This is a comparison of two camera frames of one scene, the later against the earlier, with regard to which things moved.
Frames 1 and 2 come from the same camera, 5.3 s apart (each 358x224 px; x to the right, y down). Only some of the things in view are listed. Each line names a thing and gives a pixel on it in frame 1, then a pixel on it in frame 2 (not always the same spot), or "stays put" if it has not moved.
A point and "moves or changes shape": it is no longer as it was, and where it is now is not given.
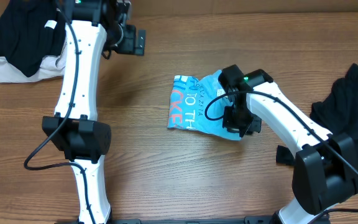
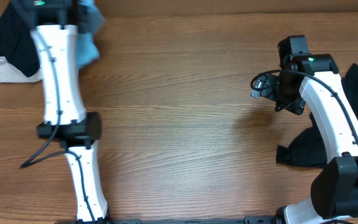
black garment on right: [350, 107] stays put
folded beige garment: [53, 66] stays put
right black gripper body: [240, 119] -> [285, 93]
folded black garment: [29, 33] stays put
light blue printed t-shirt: [199, 104] moves or changes shape
